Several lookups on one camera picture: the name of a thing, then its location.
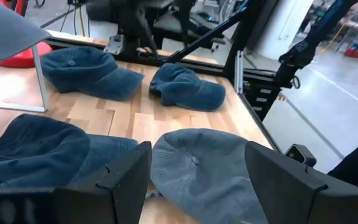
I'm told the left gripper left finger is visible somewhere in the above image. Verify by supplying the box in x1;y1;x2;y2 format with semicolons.
68;141;153;224

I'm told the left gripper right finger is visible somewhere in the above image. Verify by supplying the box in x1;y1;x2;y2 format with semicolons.
244;141;358;224

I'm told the grey baseball cap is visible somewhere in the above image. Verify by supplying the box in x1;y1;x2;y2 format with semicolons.
150;128;270;224
0;0;52;74

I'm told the white perforated metal shelf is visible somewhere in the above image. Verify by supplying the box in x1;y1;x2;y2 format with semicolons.
0;45;50;113

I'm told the red desk lamp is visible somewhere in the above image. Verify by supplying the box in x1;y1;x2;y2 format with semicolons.
0;0;54;68

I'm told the small black camera box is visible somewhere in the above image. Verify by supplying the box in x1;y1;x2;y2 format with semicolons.
283;142;318;168

